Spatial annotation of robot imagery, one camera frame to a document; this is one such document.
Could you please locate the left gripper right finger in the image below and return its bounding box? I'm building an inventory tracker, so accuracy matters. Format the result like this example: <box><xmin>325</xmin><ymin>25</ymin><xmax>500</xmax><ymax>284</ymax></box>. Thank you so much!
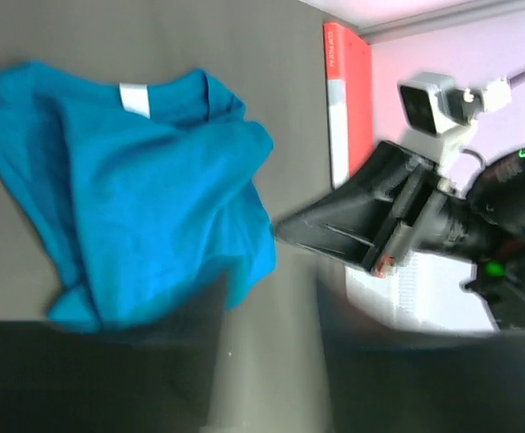
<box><xmin>314</xmin><ymin>272</ymin><xmax>525</xmax><ymax>432</ymax></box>

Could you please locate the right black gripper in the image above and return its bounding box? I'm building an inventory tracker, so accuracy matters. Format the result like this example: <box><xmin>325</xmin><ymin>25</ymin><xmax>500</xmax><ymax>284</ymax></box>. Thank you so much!
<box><xmin>364</xmin><ymin>140</ymin><xmax>525</xmax><ymax>333</ymax></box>

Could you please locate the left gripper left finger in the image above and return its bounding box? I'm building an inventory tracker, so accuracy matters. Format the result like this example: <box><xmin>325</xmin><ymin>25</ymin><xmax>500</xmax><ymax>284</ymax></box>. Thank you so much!
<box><xmin>0</xmin><ymin>279</ymin><xmax>226</xmax><ymax>432</ymax></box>

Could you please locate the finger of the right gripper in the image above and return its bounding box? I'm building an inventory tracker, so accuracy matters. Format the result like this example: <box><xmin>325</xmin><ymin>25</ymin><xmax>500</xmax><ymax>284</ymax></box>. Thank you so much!
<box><xmin>274</xmin><ymin>140</ymin><xmax>408</xmax><ymax>272</ymax></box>

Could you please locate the blue t shirt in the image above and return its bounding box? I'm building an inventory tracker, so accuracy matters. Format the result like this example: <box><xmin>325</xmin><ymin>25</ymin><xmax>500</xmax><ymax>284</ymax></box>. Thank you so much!
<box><xmin>0</xmin><ymin>61</ymin><xmax>276</xmax><ymax>332</ymax></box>

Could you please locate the white plastic basket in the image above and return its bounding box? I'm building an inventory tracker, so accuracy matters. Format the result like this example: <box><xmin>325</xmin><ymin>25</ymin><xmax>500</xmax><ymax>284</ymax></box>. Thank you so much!
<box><xmin>345</xmin><ymin>253</ymin><xmax>498</xmax><ymax>335</ymax></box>

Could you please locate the red folder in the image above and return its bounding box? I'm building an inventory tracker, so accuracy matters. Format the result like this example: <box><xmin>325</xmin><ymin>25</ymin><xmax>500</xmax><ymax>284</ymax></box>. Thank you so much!
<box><xmin>323</xmin><ymin>22</ymin><xmax>374</xmax><ymax>188</ymax></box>

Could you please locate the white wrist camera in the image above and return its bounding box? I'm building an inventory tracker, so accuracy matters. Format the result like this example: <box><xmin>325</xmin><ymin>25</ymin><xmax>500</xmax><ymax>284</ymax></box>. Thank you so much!
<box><xmin>397</xmin><ymin>72</ymin><xmax>511</xmax><ymax>175</ymax></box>

